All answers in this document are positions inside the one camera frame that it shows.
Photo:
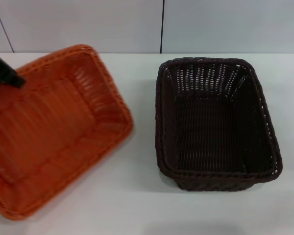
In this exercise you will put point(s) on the dark brown woven plastic basket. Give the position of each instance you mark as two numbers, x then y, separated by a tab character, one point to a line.
210	137

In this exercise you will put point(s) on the orange woven plastic basket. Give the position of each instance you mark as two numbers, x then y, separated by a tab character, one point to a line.
56	137

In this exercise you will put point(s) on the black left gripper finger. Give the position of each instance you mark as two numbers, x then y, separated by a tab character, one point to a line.
7	72

